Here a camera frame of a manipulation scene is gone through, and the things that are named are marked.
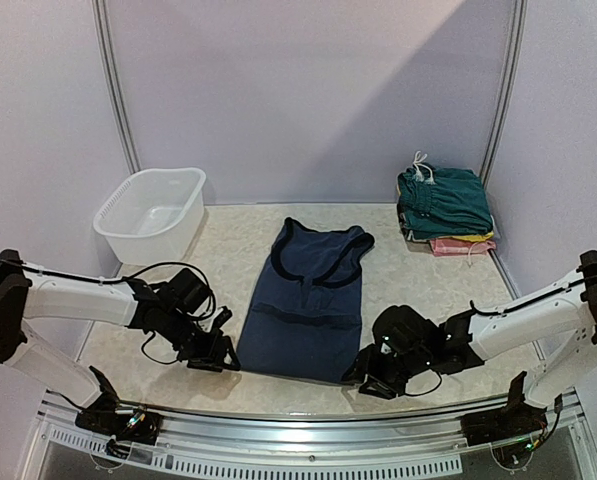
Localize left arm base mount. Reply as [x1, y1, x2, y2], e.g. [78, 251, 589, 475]
[75, 367, 163, 460]

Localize yellow folded shorts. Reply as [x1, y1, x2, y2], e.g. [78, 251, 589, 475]
[456, 231, 494, 243]

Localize aluminium front rail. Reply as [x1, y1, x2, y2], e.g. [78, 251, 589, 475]
[25, 392, 597, 479]

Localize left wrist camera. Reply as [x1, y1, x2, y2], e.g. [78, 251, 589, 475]
[159, 268, 211, 315]

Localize black white patterned garment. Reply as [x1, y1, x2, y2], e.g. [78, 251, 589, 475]
[397, 210, 417, 243]

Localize white plastic laundry basket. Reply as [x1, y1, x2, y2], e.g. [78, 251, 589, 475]
[93, 167, 206, 266]

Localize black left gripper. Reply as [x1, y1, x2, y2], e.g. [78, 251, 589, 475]
[161, 308, 241, 372]

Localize pink folded garment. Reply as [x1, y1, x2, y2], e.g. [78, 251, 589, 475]
[430, 238, 496, 256]

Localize left aluminium frame post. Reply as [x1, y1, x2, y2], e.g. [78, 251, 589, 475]
[92, 0, 141, 174]

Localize right aluminium frame post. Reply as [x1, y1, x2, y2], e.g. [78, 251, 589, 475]
[479, 0, 528, 188]

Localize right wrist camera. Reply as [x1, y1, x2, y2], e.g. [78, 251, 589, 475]
[372, 305, 444, 354]

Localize aluminium frame post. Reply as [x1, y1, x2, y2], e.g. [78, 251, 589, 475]
[479, 0, 528, 188]
[92, 0, 141, 174]

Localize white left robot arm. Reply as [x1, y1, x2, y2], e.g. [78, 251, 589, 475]
[0, 249, 241, 434]

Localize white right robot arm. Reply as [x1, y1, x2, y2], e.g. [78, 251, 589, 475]
[342, 250, 597, 436]

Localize navy blue garment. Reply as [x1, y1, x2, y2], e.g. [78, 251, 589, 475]
[236, 217, 375, 384]

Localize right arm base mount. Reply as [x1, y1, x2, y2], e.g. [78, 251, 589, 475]
[460, 371, 563, 468]

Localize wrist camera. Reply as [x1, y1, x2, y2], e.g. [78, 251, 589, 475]
[372, 305, 444, 354]
[159, 268, 211, 315]

